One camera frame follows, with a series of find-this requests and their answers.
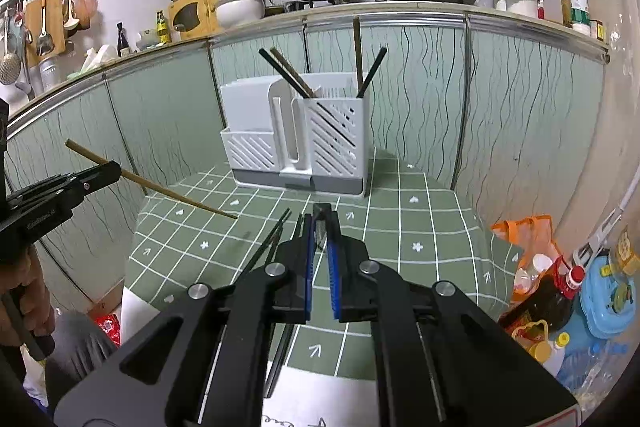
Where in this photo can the white tissue pack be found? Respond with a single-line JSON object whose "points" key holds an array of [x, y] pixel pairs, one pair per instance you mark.
{"points": [[95, 59]]}

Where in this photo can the white pot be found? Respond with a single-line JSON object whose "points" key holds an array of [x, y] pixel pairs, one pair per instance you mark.
{"points": [[240, 12]]}

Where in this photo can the metal strainer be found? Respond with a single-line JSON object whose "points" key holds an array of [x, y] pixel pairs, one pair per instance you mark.
{"points": [[9, 69]]}

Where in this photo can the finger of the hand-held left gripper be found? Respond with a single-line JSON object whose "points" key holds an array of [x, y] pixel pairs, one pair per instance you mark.
{"points": [[95, 177]]}

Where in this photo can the red packet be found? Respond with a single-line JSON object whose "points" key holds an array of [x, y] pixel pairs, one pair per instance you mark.
{"points": [[107, 329]]}

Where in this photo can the metal clip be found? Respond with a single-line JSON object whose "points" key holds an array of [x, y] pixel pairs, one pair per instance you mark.
{"points": [[595, 242]]}

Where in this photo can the blue plastic container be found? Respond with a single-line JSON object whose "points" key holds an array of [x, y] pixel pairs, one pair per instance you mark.
{"points": [[605, 307]]}

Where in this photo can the green glass bottle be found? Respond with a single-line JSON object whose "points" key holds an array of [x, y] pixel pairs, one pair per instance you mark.
{"points": [[162, 32]]}

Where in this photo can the hanging wooden cutting board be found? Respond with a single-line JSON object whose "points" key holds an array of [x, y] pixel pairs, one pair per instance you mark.
{"points": [[31, 27]]}

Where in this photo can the green-label jar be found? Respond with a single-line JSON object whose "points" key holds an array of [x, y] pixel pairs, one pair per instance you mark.
{"points": [[580, 14]]}

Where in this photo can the yellow-capped clear jar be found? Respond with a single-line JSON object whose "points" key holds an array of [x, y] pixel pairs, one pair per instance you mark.
{"points": [[625, 252]]}

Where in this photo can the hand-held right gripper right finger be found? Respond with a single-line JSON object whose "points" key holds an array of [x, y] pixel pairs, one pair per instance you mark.
{"points": [[335, 272]]}

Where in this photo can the person's left hand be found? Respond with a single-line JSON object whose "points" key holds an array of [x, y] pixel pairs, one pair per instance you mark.
{"points": [[35, 292]]}

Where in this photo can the wooden chopstick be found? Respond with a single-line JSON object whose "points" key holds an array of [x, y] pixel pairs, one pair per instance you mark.
{"points": [[175, 193], [294, 73], [357, 52]]}

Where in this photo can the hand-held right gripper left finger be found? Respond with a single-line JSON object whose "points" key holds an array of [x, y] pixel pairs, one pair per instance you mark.
{"points": [[310, 267]]}

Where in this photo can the orange plastic bag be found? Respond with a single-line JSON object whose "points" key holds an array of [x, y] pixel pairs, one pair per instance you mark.
{"points": [[525, 232]]}

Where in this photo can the metal cup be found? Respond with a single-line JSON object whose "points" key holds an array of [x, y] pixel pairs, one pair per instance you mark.
{"points": [[50, 74]]}

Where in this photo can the person's grey trouser leg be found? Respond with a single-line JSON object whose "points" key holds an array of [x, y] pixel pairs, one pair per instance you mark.
{"points": [[80, 357]]}

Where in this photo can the metal spatula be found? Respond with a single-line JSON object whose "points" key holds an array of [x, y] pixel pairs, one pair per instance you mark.
{"points": [[45, 42]]}

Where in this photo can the white pipe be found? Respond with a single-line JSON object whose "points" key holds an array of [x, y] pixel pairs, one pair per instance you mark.
{"points": [[622, 207]]}

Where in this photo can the black chopstick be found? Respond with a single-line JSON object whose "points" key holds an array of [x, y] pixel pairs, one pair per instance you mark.
{"points": [[285, 73], [270, 241], [280, 357], [322, 219], [372, 72]]}

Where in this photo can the dark sauce bottle red cap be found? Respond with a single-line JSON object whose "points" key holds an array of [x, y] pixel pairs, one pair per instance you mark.
{"points": [[540, 307]]}

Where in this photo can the metal ladle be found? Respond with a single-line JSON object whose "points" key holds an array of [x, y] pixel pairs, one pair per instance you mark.
{"points": [[71, 22]]}

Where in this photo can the green checked tablecloth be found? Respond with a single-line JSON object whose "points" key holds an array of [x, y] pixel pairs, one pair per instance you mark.
{"points": [[400, 217]]}

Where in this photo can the yellow toaster oven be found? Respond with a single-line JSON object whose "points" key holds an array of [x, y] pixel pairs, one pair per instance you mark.
{"points": [[200, 14]]}

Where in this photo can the white plastic utensil holder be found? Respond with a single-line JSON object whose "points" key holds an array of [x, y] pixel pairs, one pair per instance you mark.
{"points": [[250, 152]]}

